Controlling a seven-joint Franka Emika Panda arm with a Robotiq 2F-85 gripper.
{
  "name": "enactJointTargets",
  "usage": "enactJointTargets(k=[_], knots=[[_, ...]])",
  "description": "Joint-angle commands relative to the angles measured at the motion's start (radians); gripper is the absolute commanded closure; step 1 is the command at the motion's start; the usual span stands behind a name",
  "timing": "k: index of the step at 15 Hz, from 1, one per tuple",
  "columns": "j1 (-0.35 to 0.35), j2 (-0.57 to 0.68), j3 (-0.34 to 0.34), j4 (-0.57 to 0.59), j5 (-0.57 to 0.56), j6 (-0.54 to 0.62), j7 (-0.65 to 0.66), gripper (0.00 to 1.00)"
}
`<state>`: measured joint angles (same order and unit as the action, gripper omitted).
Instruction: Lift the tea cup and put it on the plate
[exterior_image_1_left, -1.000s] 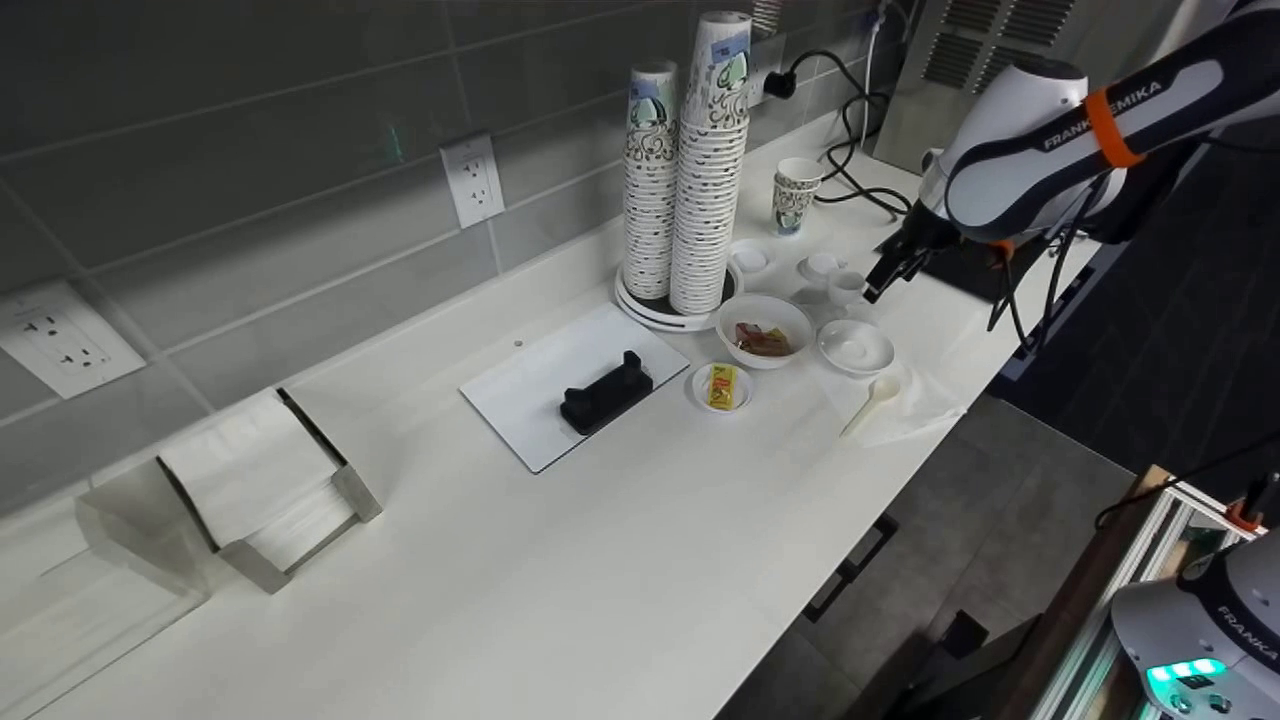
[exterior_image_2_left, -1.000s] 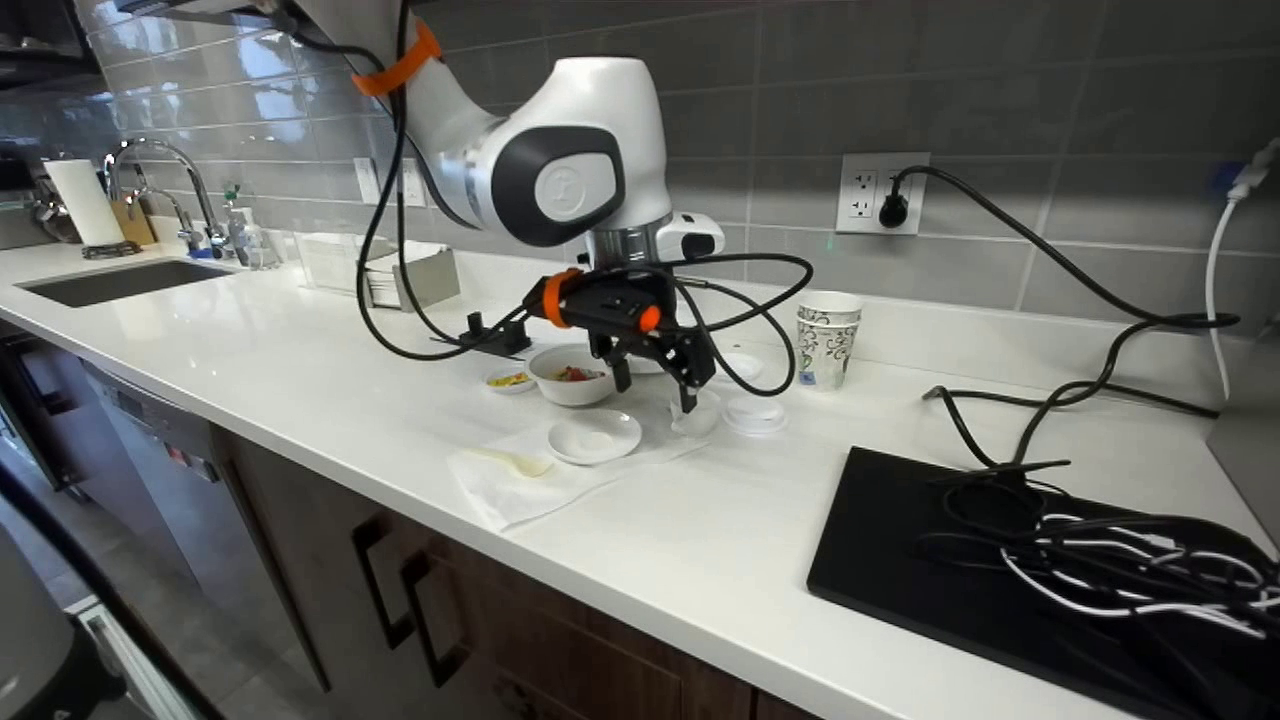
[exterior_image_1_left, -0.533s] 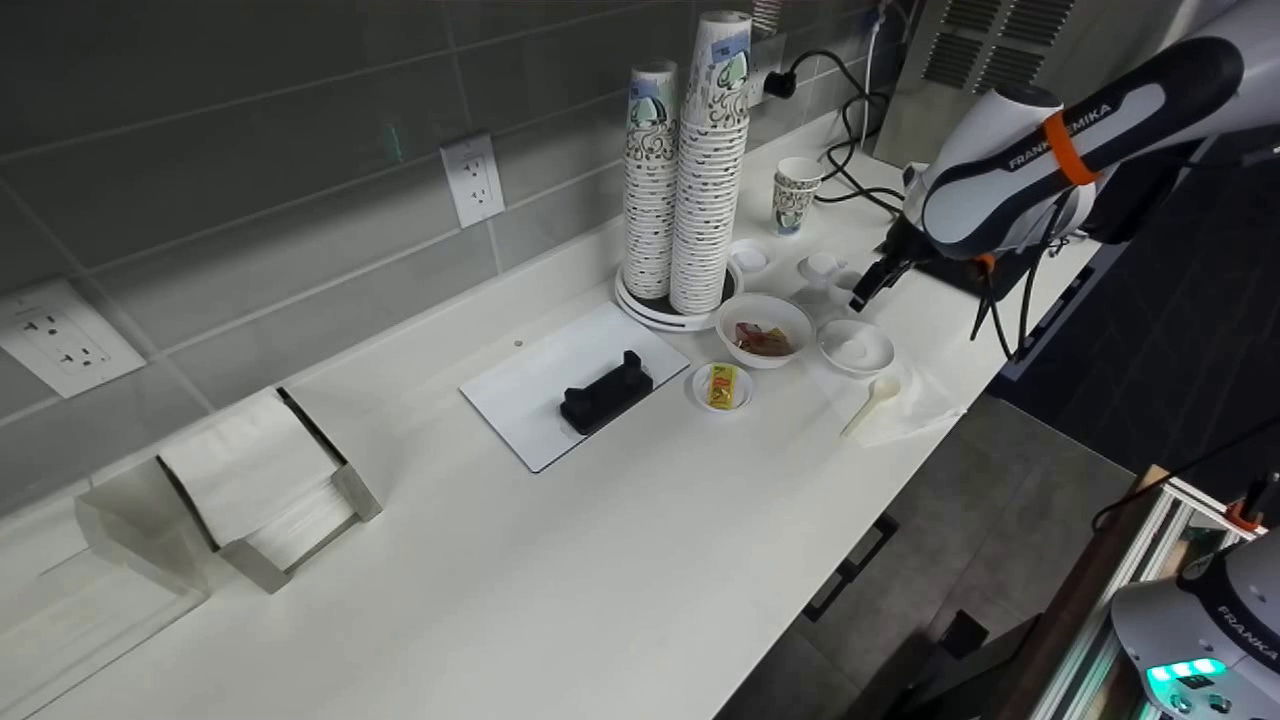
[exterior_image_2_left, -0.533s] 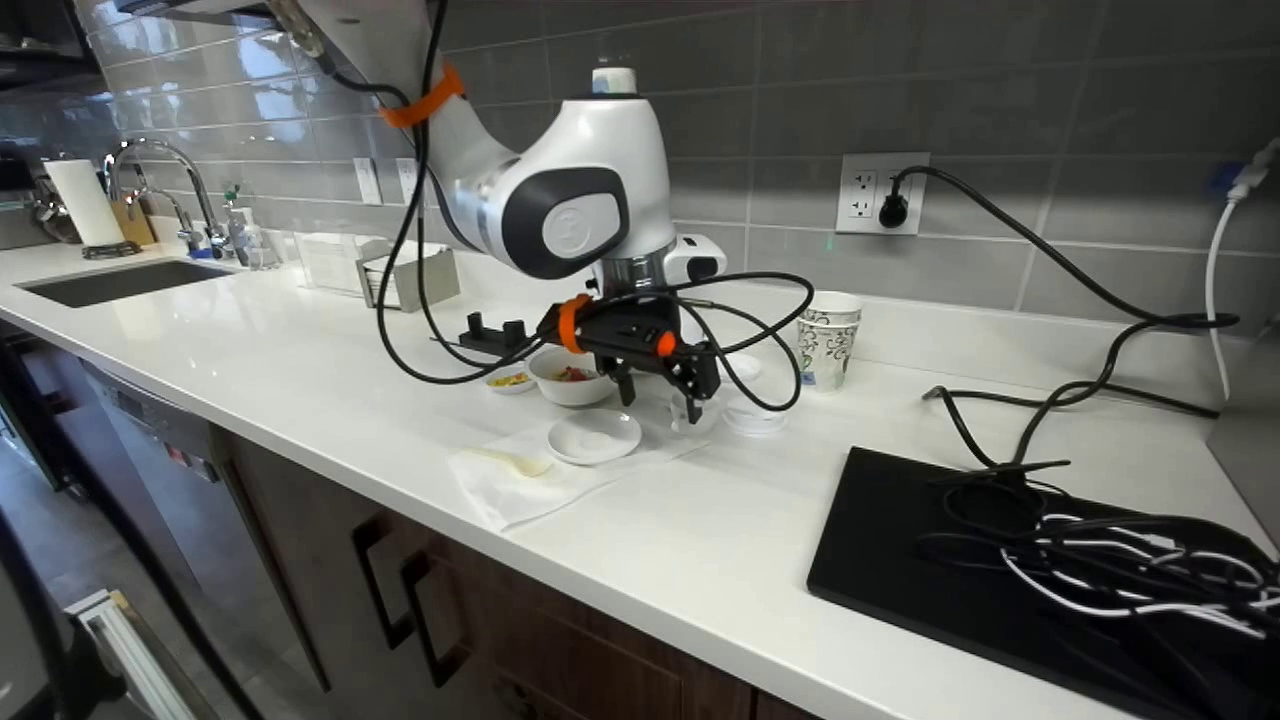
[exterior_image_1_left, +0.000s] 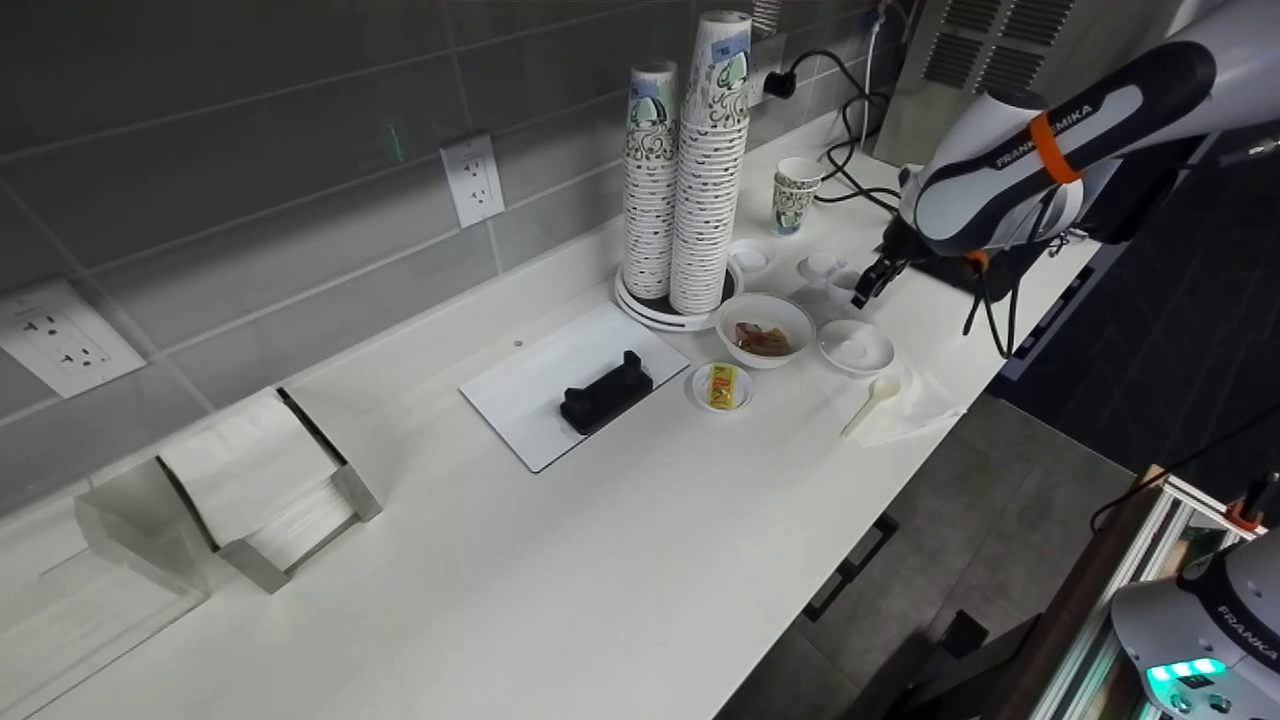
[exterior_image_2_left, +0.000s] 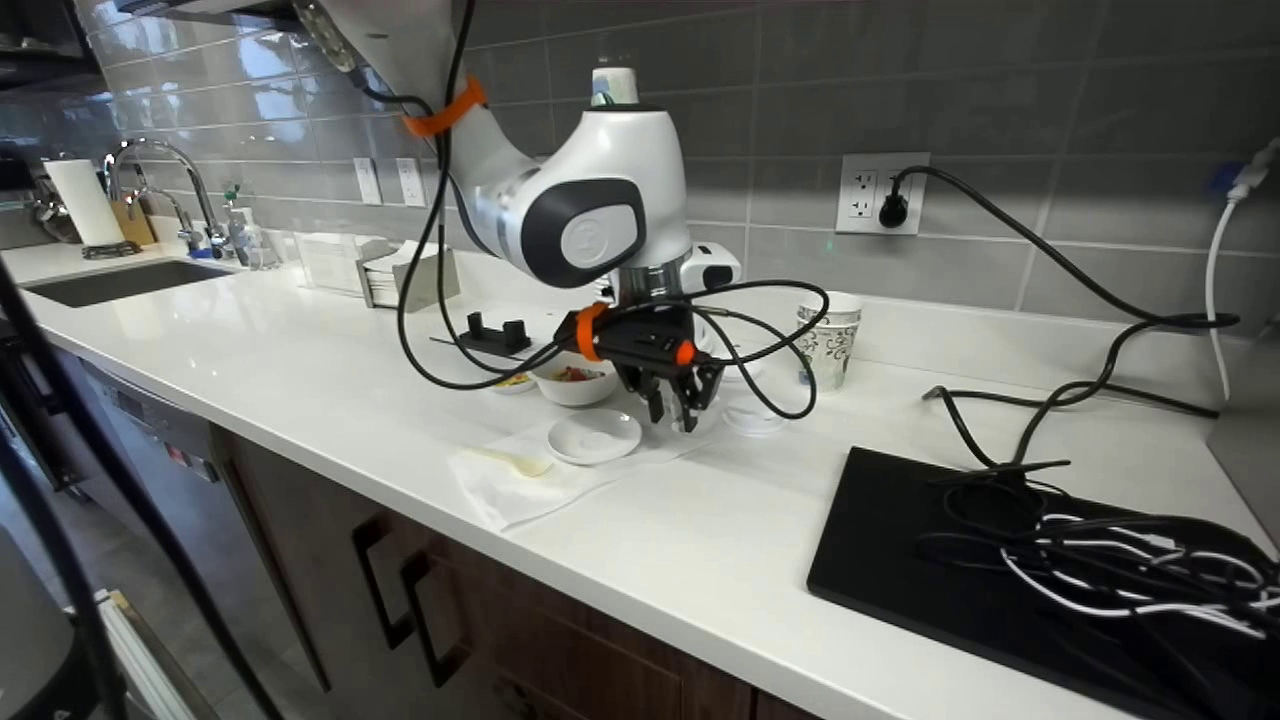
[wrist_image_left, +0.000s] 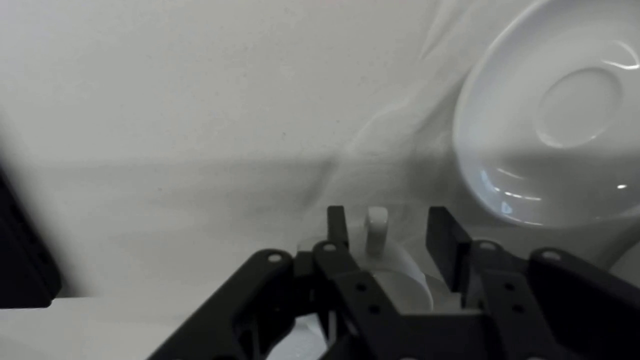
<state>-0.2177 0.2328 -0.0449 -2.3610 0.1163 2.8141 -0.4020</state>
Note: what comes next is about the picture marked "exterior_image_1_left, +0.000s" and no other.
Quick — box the clear acrylic box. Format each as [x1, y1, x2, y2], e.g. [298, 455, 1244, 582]
[0, 455, 221, 720]

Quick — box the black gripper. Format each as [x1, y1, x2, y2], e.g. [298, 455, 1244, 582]
[848, 217, 1001, 311]

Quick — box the black plastic block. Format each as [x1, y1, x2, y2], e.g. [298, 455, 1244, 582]
[557, 346, 660, 441]

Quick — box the black cabinet handle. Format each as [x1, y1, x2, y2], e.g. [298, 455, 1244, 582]
[799, 554, 858, 623]
[844, 508, 899, 578]

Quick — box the tall patterned paper cup stack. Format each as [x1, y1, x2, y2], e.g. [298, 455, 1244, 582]
[662, 9, 761, 318]

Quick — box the white paper napkin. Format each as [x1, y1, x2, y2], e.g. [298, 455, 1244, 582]
[830, 354, 967, 452]

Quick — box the white plastic spoon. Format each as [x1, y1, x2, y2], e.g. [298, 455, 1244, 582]
[835, 377, 909, 441]

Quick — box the small white lid dish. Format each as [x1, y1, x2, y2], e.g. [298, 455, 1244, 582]
[727, 237, 783, 278]

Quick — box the single patterned paper cup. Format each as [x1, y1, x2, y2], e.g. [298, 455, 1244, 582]
[766, 151, 830, 238]

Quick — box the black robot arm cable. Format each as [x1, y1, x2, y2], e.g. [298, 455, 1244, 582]
[954, 242, 1029, 365]

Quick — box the white plate under cup stacks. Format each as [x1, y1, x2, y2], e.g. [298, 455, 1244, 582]
[609, 255, 745, 338]

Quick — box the black power cable with plug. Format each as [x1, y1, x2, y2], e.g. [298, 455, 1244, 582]
[761, 49, 926, 218]

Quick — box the white metal cart frame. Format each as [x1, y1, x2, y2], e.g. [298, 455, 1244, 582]
[1022, 459, 1272, 720]

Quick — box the small white tea cup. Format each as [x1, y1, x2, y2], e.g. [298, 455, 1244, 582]
[796, 251, 863, 298]

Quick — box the steel napkin holder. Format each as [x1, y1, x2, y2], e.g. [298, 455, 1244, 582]
[152, 382, 387, 600]

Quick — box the white bowl with food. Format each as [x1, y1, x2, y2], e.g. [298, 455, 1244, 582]
[712, 286, 821, 377]

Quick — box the white wall outlet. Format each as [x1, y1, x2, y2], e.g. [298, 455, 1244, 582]
[436, 126, 510, 230]
[0, 275, 149, 403]

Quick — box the white cutting board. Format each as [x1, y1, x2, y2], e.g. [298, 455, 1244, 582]
[457, 305, 694, 479]

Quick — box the small dish with yellow food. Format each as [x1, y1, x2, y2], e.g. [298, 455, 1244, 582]
[682, 354, 754, 414]

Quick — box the orange arm strap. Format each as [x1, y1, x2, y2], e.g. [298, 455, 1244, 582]
[1022, 111, 1083, 186]

